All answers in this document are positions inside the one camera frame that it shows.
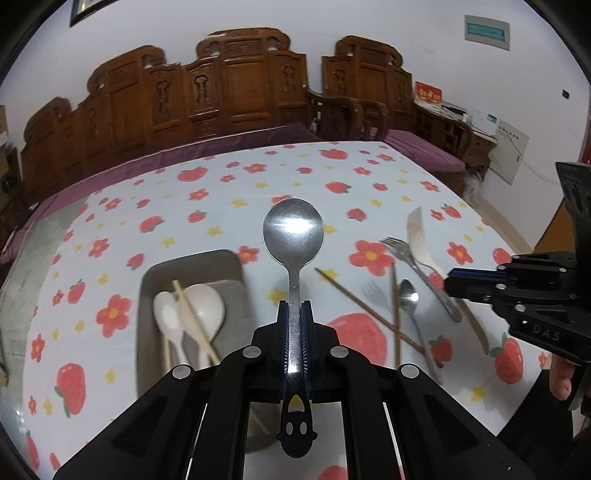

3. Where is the grey wall electrical panel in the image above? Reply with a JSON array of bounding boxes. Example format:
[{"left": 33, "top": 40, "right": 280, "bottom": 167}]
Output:
[{"left": 464, "top": 14, "right": 511, "bottom": 51}]

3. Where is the framed peacock flower painting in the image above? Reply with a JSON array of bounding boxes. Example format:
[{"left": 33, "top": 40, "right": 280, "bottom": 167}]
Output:
[{"left": 69, "top": 0, "right": 105, "bottom": 27}]

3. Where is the metal fork patterned handle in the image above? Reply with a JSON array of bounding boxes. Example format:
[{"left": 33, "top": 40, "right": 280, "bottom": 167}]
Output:
[{"left": 381, "top": 237, "right": 464, "bottom": 323}]

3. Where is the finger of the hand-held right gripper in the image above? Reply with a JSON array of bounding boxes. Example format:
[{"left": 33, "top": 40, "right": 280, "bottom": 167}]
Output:
[
  {"left": 449, "top": 267, "right": 513, "bottom": 280},
  {"left": 444, "top": 276, "right": 509, "bottom": 304}
]

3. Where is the wooden chopstick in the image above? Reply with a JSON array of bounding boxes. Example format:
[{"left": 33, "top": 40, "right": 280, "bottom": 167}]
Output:
[
  {"left": 315, "top": 268, "right": 445, "bottom": 369},
  {"left": 178, "top": 291, "right": 222, "bottom": 365},
  {"left": 172, "top": 279, "right": 272, "bottom": 437}
]

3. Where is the strawberry print tablecloth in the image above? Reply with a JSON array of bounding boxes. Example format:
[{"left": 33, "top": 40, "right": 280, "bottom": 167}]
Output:
[{"left": 9, "top": 140, "right": 575, "bottom": 480}]

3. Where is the purple armchair cushion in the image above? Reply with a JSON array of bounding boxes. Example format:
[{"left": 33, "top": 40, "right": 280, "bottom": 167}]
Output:
[{"left": 383, "top": 129, "right": 466, "bottom": 172}]

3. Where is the carved wooden sofa bench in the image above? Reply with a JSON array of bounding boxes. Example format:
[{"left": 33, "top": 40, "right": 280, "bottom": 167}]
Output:
[{"left": 18, "top": 27, "right": 324, "bottom": 208}]

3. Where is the red gift box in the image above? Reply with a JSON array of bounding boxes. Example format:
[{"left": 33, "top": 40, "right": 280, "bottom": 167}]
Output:
[{"left": 414, "top": 81, "right": 443, "bottom": 108}]

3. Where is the white wall distribution cabinet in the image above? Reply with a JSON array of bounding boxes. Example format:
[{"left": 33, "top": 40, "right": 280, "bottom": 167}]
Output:
[{"left": 490, "top": 117, "right": 531, "bottom": 185}]

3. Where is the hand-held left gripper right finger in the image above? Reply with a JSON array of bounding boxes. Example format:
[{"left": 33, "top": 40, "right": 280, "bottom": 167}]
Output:
[{"left": 300, "top": 300, "right": 532, "bottom": 480}]

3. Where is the long purple sofa cushion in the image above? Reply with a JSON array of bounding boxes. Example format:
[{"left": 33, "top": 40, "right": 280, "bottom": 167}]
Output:
[{"left": 14, "top": 124, "right": 324, "bottom": 250}]

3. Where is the metal rectangular tray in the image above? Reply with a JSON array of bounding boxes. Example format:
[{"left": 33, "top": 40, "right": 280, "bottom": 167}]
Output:
[{"left": 137, "top": 249, "right": 278, "bottom": 455}]

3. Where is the white tabletop appliance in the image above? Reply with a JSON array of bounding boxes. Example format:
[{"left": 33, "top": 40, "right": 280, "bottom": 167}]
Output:
[{"left": 471, "top": 111, "right": 502, "bottom": 139}]

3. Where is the clear plastic bag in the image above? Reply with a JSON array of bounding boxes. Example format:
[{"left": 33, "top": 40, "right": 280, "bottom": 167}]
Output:
[{"left": 462, "top": 168, "right": 483, "bottom": 204}]

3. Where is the person's right hand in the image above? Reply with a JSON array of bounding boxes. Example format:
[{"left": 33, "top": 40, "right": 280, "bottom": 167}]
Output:
[{"left": 549, "top": 355, "right": 578, "bottom": 401}]

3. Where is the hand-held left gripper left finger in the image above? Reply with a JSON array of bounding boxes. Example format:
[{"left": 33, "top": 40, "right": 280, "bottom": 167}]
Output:
[{"left": 53, "top": 300, "right": 289, "bottom": 480}]

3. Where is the small metal spoon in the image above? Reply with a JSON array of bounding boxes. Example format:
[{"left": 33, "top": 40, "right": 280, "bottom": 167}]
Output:
[{"left": 398, "top": 279, "right": 445, "bottom": 385}]

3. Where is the large white plastic spoon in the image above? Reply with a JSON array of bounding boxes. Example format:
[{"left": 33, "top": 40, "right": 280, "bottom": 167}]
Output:
[{"left": 182, "top": 283, "right": 227, "bottom": 370}]

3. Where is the small white spoon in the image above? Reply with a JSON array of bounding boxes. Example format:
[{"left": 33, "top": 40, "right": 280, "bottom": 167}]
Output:
[{"left": 152, "top": 291, "right": 190, "bottom": 370}]

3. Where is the wooden side table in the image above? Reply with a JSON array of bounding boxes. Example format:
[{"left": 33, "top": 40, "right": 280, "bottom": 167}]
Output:
[{"left": 462, "top": 124, "right": 498, "bottom": 183}]

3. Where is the large metal spoon black end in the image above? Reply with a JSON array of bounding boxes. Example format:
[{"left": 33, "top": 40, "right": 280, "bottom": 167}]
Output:
[{"left": 262, "top": 198, "right": 326, "bottom": 459}]

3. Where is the carved wooden armchair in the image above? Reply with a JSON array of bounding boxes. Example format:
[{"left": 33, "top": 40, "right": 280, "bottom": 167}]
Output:
[{"left": 307, "top": 36, "right": 476, "bottom": 185}]

